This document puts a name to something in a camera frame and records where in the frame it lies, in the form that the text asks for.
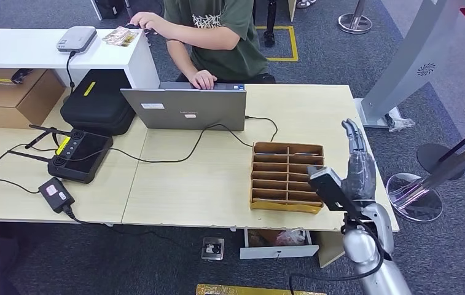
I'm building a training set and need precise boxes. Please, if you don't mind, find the printed foil packet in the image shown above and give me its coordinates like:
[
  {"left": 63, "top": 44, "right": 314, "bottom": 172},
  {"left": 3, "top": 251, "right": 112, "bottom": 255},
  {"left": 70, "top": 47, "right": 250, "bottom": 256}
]
[{"left": 101, "top": 26, "right": 139, "bottom": 47}]

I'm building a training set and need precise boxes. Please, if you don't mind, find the chrome stanchion with round base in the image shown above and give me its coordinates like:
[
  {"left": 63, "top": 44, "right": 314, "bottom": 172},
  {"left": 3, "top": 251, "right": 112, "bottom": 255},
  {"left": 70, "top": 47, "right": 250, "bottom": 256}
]
[{"left": 337, "top": 0, "right": 373, "bottom": 36}]

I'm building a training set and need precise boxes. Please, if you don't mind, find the metal floor socket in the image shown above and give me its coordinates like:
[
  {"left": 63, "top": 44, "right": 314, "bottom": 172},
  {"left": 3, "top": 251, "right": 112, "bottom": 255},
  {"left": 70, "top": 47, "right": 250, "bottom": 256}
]
[{"left": 200, "top": 237, "right": 225, "bottom": 261}]

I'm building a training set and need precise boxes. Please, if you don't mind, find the black laptop power cable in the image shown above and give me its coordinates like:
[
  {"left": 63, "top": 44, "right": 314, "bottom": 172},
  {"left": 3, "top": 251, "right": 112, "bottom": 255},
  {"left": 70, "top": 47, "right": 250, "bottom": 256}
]
[{"left": 0, "top": 116, "right": 279, "bottom": 195}]

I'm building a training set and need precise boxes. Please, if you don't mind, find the person's left hand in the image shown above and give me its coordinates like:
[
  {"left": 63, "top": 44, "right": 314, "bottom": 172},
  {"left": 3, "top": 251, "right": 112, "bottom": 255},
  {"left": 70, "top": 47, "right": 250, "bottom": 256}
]
[{"left": 129, "top": 11, "right": 164, "bottom": 31}]

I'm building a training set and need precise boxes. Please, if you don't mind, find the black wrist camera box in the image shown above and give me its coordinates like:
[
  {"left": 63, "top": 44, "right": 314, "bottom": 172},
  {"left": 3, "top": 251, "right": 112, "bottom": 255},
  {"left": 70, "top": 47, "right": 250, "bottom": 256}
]
[{"left": 307, "top": 165, "right": 359, "bottom": 214}]

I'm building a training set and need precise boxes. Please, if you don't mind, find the black power adapter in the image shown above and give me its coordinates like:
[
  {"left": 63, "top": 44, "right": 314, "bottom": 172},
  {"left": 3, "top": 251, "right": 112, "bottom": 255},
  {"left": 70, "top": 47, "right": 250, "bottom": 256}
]
[{"left": 38, "top": 177, "right": 76, "bottom": 214}]

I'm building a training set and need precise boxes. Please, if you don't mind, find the gold foil strip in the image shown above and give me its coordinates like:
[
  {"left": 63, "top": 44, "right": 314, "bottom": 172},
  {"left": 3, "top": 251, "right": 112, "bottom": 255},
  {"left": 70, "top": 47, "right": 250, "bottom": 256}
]
[{"left": 195, "top": 283, "right": 327, "bottom": 295}]

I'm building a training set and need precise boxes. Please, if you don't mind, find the black computer tower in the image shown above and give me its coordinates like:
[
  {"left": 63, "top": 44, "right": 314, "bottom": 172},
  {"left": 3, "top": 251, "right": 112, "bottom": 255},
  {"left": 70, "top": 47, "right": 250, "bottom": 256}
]
[{"left": 90, "top": 0, "right": 125, "bottom": 21}]

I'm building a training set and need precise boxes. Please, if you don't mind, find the person's right hand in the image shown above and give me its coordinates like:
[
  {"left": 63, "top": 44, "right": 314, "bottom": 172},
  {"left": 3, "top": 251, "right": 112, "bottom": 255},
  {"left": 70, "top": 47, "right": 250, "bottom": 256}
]
[{"left": 188, "top": 69, "right": 218, "bottom": 90}]

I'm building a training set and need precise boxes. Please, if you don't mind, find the black carrying case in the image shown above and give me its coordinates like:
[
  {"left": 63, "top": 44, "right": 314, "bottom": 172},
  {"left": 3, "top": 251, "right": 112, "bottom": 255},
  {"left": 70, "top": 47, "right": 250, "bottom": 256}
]
[{"left": 60, "top": 68, "right": 137, "bottom": 136}]

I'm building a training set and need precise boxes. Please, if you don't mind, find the brown cardboard box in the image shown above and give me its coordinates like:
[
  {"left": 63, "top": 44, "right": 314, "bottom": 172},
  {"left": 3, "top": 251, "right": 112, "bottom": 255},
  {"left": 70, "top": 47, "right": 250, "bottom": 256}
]
[{"left": 0, "top": 68, "right": 67, "bottom": 130}]

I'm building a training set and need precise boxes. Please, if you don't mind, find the small black object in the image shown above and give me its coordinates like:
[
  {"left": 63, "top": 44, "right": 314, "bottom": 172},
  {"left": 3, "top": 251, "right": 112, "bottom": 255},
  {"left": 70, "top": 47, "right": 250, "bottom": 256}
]
[{"left": 11, "top": 68, "right": 34, "bottom": 85}]

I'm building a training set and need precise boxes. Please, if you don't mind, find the silver gate pillar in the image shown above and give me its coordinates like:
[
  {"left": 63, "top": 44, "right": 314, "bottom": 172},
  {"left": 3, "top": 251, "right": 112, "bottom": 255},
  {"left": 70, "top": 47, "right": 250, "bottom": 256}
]
[{"left": 354, "top": 0, "right": 465, "bottom": 130}]

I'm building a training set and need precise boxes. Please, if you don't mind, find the clear plastic bag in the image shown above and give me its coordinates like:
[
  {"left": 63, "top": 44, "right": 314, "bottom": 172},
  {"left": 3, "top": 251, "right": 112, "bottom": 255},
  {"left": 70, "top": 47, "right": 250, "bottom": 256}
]
[{"left": 385, "top": 106, "right": 416, "bottom": 133}]

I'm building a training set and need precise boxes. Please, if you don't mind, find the cardboard card organizer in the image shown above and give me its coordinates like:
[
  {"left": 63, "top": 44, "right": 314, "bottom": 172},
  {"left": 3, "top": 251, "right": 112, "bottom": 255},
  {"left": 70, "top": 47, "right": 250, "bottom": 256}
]
[{"left": 249, "top": 141, "right": 326, "bottom": 215}]

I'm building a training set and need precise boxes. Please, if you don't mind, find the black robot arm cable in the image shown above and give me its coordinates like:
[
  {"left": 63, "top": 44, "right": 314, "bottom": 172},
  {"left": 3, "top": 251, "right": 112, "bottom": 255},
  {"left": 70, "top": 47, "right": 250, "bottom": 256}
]
[{"left": 288, "top": 216, "right": 386, "bottom": 295}]

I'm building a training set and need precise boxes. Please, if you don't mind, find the grey router box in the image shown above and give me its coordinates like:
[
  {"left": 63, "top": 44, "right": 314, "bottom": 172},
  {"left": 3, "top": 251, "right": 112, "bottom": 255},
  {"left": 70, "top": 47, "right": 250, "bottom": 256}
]
[{"left": 56, "top": 26, "right": 98, "bottom": 54}]

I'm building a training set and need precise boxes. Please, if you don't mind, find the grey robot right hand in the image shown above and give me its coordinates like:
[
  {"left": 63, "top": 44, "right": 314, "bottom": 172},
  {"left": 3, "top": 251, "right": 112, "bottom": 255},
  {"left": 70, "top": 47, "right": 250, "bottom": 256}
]
[{"left": 340, "top": 118, "right": 378, "bottom": 203}]

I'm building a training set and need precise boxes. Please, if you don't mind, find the white open drawer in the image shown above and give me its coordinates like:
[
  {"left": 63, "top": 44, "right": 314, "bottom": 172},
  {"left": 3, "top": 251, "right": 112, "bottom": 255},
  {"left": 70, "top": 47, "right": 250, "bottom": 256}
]
[{"left": 239, "top": 229, "right": 321, "bottom": 261}]

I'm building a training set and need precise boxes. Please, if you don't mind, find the black mains cable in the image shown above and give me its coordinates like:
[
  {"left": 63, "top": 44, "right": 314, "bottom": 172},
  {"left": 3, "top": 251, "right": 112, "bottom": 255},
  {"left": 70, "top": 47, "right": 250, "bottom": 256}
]
[{"left": 61, "top": 205, "right": 95, "bottom": 226}]

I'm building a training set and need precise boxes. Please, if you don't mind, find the black router cable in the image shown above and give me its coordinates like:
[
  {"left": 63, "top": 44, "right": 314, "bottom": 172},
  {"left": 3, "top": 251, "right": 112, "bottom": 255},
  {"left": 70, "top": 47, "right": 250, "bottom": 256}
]
[{"left": 65, "top": 50, "right": 77, "bottom": 93}]

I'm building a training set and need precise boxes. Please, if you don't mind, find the shiny stanchion with clear base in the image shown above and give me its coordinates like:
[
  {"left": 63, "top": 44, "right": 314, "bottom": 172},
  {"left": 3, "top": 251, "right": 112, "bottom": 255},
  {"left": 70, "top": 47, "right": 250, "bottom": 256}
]
[{"left": 385, "top": 130, "right": 465, "bottom": 224}]

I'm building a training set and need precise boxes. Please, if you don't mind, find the white counter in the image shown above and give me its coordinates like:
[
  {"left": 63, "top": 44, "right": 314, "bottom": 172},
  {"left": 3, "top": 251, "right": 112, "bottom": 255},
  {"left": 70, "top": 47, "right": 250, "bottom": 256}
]
[{"left": 0, "top": 27, "right": 161, "bottom": 90}]

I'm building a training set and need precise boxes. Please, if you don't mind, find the grey laptop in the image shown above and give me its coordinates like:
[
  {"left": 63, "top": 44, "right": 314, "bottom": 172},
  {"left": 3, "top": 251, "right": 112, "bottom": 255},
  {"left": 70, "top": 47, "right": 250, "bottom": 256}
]
[{"left": 120, "top": 82, "right": 248, "bottom": 132}]

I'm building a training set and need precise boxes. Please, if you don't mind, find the black remote controller with antennas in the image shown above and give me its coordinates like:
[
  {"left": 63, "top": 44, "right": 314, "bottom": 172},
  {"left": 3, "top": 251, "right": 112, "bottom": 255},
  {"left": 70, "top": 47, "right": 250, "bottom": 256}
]
[{"left": 7, "top": 124, "right": 114, "bottom": 185}]

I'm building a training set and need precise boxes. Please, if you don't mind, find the black stanchion with round base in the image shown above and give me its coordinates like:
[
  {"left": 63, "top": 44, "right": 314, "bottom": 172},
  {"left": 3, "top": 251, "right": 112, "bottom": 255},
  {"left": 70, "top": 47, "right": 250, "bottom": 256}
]
[{"left": 416, "top": 116, "right": 465, "bottom": 181}]

